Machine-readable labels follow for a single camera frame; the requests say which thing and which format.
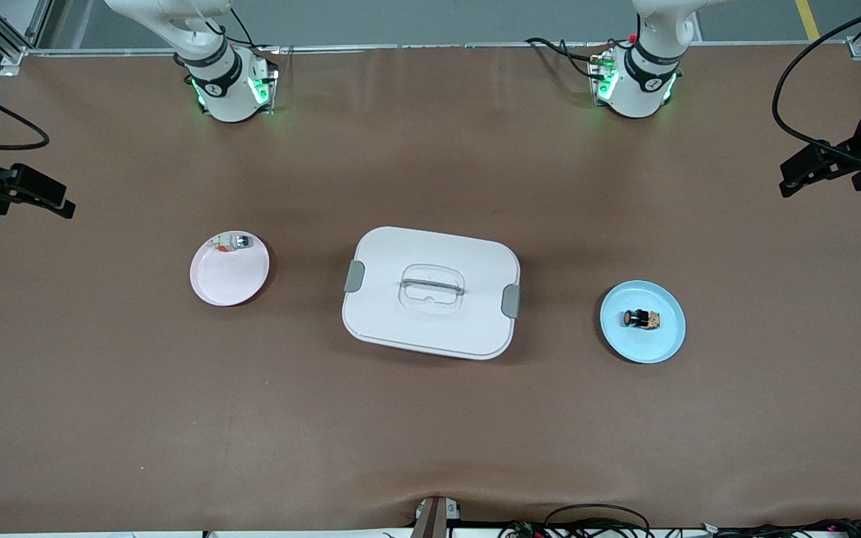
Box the metal table edge bracket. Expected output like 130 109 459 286
412 495 463 538

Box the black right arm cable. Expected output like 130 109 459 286
0 78 51 151

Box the black looped cable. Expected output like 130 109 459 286
544 504 652 538

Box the white lidded storage box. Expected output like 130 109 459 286
342 226 522 362

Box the light blue round plate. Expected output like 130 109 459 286
599 280 687 365

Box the silver table edge rail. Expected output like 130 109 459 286
23 41 854 59

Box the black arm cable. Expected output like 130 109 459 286
0 78 51 151
772 0 861 161

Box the black cable bundle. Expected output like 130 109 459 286
498 518 861 538

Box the black base power cable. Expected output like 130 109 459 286
210 7 259 53
525 36 611 81

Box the pink round plate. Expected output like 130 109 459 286
190 230 271 308

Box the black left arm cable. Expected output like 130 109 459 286
772 0 861 161

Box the brown table cover mat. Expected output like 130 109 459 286
0 43 861 533

